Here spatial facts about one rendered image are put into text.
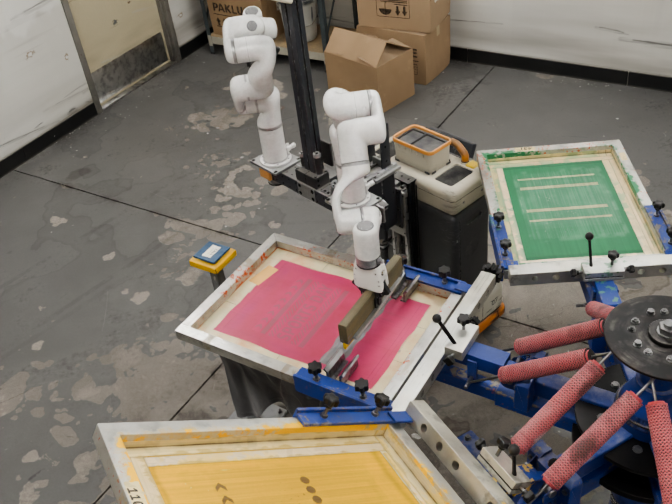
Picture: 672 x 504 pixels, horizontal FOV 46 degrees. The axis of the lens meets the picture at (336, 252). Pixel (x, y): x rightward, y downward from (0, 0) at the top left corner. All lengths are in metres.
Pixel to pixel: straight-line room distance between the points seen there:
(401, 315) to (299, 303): 0.36
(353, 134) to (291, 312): 0.70
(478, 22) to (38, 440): 4.25
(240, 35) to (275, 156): 0.51
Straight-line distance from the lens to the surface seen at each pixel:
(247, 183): 5.20
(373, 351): 2.53
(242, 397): 2.90
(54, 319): 4.55
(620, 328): 2.12
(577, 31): 6.06
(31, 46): 6.05
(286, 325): 2.66
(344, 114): 2.42
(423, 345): 2.49
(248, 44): 2.77
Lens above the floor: 2.75
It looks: 38 degrees down
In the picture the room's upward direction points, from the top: 8 degrees counter-clockwise
